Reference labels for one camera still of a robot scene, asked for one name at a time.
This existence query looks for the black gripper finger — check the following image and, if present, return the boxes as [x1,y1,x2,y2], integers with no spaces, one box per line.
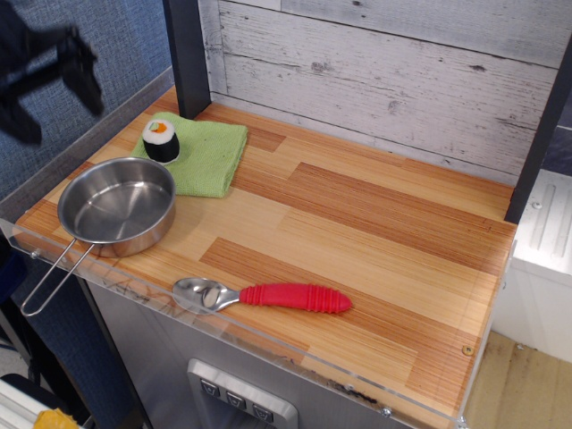
[57,27,105,114]
[1,98,42,144]

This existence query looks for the stainless steel pan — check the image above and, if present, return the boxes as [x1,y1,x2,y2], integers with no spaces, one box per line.
[20,157,176,317]

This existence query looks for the dark right vertical post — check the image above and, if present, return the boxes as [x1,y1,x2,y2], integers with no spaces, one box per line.
[504,40,571,224]

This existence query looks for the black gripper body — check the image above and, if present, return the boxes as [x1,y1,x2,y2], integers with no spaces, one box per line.
[1,1,79,104]

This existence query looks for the toy sushi roll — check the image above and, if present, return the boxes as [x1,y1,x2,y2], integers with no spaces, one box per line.
[142,119,181,164]

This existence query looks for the clear acrylic front guard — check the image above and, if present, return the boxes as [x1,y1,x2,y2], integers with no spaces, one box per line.
[1,211,513,428]

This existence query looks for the dark vertical post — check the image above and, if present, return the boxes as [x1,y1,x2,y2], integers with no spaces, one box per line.
[504,40,571,224]
[163,0,211,119]

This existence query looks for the stainless steel cabinet front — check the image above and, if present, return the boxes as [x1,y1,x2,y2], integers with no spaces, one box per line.
[87,282,401,428]

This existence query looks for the red handled metal spoon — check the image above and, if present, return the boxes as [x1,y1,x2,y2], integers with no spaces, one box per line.
[172,278,352,314]

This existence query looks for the white aluminium frame block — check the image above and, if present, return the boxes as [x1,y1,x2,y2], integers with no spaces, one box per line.
[492,170,571,362]

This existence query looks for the yellow object bottom left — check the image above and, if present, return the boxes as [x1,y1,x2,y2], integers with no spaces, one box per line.
[32,408,80,429]

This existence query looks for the silver button control panel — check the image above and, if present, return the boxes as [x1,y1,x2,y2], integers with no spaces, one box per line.
[187,358,299,428]

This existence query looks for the dark left vertical post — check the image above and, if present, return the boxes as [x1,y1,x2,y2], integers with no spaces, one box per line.
[163,0,211,119]

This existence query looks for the green folded cloth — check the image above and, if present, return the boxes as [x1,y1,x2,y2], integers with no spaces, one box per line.
[151,112,248,198]

